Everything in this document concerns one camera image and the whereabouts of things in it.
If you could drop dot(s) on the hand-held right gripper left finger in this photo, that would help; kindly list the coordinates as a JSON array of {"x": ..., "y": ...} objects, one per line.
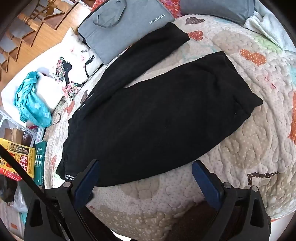
[{"x": 86, "y": 183}]

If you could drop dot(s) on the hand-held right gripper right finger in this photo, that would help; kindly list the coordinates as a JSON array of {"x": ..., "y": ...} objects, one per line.
[{"x": 205, "y": 183}]

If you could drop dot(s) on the black pants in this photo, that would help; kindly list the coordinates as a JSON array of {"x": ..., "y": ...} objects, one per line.
[{"x": 150, "y": 115}]

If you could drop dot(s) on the teal narrow box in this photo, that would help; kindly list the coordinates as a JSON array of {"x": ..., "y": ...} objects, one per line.
[{"x": 39, "y": 162}]

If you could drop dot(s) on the patchwork heart quilt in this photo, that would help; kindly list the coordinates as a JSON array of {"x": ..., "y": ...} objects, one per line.
[{"x": 254, "y": 139}]

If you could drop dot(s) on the yellow cardboard box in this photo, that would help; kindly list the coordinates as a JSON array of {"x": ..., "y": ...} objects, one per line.
[{"x": 20, "y": 153}]

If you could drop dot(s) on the clear plastic bag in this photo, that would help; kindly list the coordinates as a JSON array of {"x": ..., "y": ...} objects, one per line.
[{"x": 13, "y": 197}]

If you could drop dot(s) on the white metal rack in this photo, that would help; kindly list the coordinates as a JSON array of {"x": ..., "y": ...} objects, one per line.
[{"x": 27, "y": 129}]

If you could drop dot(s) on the teal star-print cloth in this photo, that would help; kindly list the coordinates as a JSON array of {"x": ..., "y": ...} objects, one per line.
[{"x": 30, "y": 102}]

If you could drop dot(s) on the white folded cloth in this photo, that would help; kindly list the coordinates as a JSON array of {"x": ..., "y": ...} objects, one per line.
[{"x": 49, "y": 90}]

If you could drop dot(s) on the white pillow with figure print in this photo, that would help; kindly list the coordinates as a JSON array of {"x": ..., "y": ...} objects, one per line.
[{"x": 74, "y": 53}]

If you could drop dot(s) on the grey laptop bag with logo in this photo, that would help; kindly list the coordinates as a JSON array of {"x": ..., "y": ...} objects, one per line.
[{"x": 129, "y": 30}]

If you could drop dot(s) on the white fleece blanket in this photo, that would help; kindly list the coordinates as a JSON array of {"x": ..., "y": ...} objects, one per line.
[{"x": 270, "y": 25}]

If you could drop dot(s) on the red floral cloth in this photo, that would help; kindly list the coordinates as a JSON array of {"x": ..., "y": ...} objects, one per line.
[{"x": 171, "y": 7}]

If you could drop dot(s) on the wooden furniture frame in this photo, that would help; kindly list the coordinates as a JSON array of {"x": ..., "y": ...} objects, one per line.
[{"x": 46, "y": 34}]

